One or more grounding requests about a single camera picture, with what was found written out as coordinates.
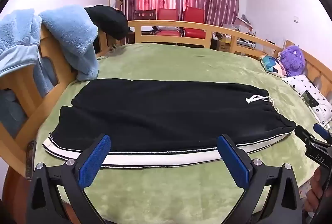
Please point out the dark mobile phone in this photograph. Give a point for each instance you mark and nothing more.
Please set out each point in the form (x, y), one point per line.
(31, 159)

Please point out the red chair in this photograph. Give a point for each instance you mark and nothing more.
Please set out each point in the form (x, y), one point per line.
(194, 16)
(168, 14)

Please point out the dark wooden chair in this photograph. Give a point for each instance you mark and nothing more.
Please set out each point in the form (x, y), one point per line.
(145, 14)

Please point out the geometric patterned pillow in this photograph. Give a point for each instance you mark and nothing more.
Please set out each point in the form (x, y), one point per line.
(271, 64)

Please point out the purple plush toy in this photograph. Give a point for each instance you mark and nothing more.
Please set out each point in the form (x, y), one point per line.
(293, 58)

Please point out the white floral pillow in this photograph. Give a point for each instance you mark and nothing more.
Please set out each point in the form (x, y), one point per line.
(298, 84)

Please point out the wooden bed frame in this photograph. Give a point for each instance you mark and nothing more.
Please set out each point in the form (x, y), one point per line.
(168, 23)

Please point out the person's right hand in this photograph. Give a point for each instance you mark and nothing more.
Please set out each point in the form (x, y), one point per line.
(312, 193)

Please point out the cardboard box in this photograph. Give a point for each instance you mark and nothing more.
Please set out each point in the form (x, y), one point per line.
(223, 45)

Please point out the black garment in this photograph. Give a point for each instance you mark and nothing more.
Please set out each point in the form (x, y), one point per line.
(111, 21)

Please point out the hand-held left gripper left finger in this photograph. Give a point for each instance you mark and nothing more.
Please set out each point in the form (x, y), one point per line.
(94, 161)

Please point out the green fleece blanket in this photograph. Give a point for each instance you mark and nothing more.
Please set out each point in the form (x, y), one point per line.
(181, 63)

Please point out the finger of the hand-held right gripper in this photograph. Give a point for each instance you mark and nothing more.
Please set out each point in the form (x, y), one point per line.
(321, 132)
(303, 134)

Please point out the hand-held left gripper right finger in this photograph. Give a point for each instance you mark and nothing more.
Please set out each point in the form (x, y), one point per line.
(232, 161)

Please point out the black pants with white stripe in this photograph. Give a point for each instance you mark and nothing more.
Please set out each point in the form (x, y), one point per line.
(155, 115)

